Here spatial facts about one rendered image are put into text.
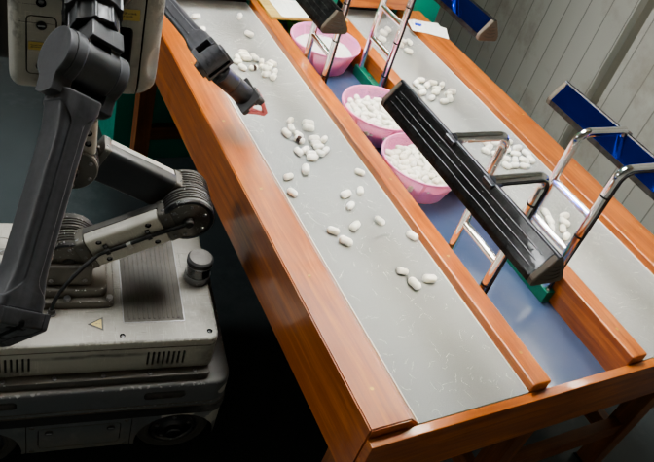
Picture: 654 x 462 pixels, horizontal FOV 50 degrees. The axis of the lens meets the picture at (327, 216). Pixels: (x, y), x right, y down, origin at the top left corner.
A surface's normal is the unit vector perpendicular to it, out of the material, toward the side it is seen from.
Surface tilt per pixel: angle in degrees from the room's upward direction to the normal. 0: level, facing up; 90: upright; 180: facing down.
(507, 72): 90
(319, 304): 0
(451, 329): 0
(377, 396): 0
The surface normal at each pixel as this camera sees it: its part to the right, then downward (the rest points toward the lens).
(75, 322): 0.26, -0.75
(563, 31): -0.93, -0.02
